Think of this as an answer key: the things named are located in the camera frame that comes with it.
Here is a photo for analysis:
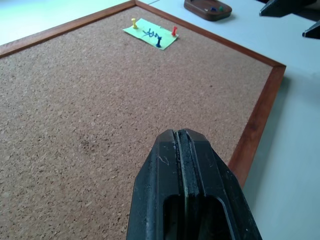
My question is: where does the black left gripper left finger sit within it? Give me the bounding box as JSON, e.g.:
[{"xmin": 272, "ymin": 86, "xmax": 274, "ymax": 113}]
[{"xmin": 126, "ymin": 129, "xmax": 187, "ymax": 240}]

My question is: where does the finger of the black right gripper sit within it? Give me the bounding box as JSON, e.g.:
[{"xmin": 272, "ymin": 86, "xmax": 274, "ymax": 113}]
[
  {"xmin": 259, "ymin": 0, "xmax": 318, "ymax": 17},
  {"xmin": 301, "ymin": 19, "xmax": 320, "ymax": 40}
]

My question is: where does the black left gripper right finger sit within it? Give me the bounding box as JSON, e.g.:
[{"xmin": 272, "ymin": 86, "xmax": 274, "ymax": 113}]
[{"xmin": 177, "ymin": 128, "xmax": 263, "ymax": 240}]

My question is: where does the green paper note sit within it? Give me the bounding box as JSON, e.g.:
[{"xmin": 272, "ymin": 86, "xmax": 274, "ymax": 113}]
[{"xmin": 122, "ymin": 17, "xmax": 180, "ymax": 52}]

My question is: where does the brown wooden tray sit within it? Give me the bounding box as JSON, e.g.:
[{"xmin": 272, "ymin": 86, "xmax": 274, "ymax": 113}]
[{"xmin": 183, "ymin": 0, "xmax": 233, "ymax": 22}]

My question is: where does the cork board with wooden frame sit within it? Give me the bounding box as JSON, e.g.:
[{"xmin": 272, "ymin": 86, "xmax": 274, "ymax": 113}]
[{"xmin": 0, "ymin": 0, "xmax": 287, "ymax": 240}]

